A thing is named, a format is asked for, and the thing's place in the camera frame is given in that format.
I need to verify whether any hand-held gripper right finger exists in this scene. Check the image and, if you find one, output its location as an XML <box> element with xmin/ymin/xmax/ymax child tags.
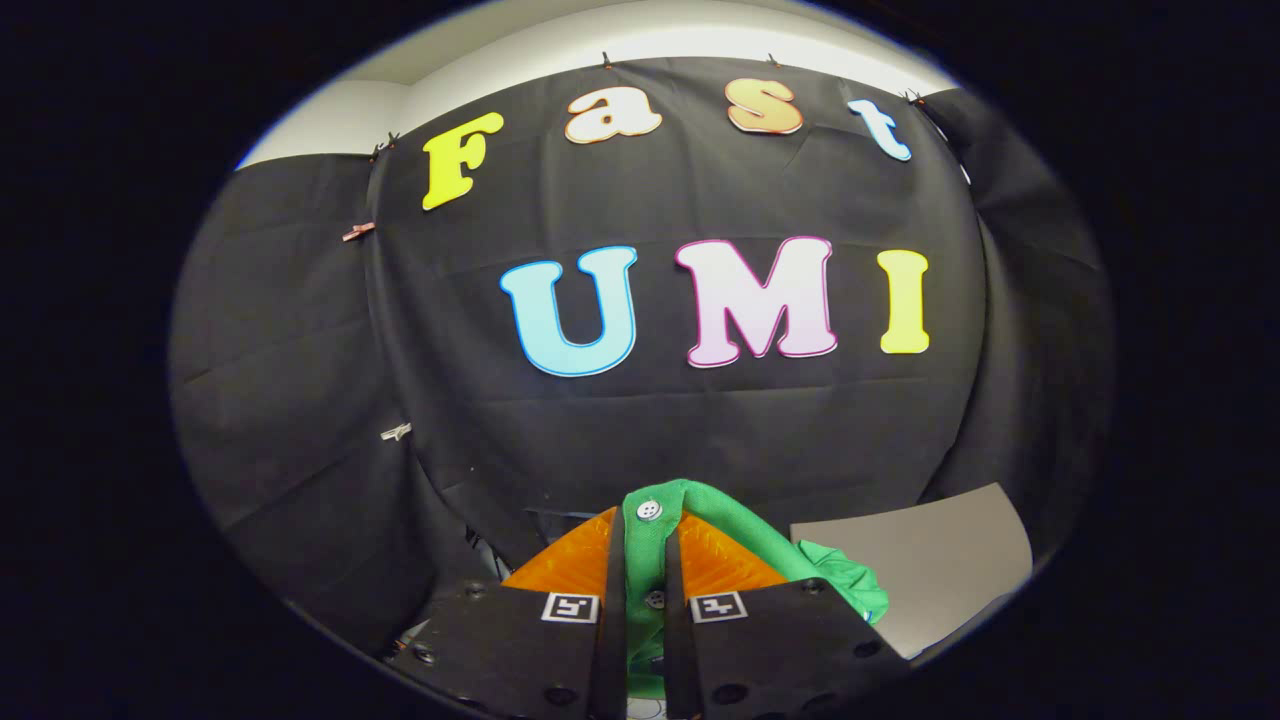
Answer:
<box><xmin>663</xmin><ymin>510</ymin><xmax>911</xmax><ymax>720</ymax></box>

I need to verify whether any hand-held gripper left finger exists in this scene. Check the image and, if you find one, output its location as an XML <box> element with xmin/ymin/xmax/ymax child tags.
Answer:
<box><xmin>385</xmin><ymin>505</ymin><xmax>629</xmax><ymax>720</ymax></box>

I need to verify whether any green polo shirt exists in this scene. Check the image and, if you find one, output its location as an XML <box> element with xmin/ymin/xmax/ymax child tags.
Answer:
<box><xmin>620</xmin><ymin>478</ymin><xmax>891</xmax><ymax>701</ymax></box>

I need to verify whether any black backdrop cloth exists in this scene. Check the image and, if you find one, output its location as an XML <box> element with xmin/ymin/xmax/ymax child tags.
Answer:
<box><xmin>170</xmin><ymin>55</ymin><xmax>1116</xmax><ymax>661</ymax></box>

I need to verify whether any grey cabinet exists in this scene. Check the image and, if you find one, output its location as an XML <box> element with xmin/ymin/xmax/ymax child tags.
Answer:
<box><xmin>790</xmin><ymin>483</ymin><xmax>1034</xmax><ymax>661</ymax></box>

